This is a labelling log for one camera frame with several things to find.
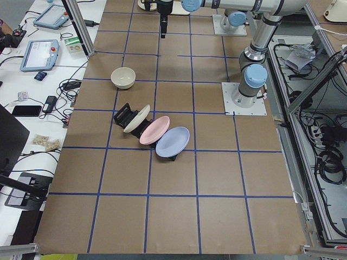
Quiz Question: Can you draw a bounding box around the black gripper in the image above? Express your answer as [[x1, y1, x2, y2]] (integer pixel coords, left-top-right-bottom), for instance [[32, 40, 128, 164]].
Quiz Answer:
[[157, 0, 174, 39]]

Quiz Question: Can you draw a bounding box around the blue plate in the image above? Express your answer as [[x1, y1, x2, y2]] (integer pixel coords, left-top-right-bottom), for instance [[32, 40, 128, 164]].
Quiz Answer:
[[156, 126, 190, 158]]

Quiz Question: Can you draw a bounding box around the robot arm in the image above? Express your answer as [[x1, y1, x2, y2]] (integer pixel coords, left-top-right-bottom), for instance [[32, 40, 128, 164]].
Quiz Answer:
[[181, 1, 307, 108], [220, 9, 247, 35]]

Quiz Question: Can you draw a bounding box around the cream plate in rack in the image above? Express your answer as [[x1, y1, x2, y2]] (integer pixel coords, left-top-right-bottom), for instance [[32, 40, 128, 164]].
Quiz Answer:
[[123, 105, 150, 133]]

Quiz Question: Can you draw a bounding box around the pink plate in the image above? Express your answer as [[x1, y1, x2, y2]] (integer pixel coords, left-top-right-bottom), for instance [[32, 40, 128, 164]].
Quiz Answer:
[[139, 116, 170, 145]]

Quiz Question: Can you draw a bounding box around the cream bowl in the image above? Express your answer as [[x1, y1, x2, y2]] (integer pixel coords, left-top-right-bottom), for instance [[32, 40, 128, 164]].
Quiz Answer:
[[111, 67, 136, 89]]

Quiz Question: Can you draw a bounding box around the green white box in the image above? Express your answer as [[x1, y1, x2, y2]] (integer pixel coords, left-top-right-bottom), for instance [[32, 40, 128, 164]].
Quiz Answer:
[[64, 37, 83, 54]]

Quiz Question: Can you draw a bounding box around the black dish rack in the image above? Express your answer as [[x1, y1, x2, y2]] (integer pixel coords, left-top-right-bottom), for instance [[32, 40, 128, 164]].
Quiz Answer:
[[113, 103, 160, 149]]

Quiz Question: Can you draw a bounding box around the far teach pendant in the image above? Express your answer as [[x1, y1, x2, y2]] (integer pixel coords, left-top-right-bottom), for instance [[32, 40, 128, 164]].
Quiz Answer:
[[33, 4, 69, 30]]

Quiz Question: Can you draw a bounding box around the teach pendant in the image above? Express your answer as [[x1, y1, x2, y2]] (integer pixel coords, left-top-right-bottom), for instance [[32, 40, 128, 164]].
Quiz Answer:
[[20, 39, 60, 72], [33, 4, 69, 30]]

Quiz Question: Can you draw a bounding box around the near teach pendant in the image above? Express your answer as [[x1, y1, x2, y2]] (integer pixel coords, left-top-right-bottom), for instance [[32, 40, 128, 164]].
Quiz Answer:
[[20, 39, 60, 72]]

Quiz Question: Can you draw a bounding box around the black power adapter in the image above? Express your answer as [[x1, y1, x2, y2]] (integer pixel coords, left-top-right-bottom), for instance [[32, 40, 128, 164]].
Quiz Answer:
[[42, 95, 57, 114]]

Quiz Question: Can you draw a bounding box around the black smartphone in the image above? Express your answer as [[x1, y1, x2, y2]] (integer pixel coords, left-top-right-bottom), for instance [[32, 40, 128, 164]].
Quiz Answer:
[[12, 105, 42, 117]]

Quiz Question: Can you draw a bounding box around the snack bag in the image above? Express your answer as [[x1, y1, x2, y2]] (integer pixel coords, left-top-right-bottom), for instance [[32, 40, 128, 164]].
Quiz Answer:
[[31, 134, 62, 152]]

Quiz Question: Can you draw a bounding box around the black monitor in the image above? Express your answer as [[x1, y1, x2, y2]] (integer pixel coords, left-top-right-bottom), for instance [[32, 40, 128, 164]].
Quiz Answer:
[[1, 106, 48, 198]]

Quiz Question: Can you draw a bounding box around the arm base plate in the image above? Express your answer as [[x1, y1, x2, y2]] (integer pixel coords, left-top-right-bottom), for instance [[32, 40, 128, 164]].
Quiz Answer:
[[222, 82, 267, 116], [213, 15, 247, 37]]

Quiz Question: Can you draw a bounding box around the aluminium frame post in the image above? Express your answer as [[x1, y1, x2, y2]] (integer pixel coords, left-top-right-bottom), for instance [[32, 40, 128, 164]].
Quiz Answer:
[[62, 0, 95, 57]]

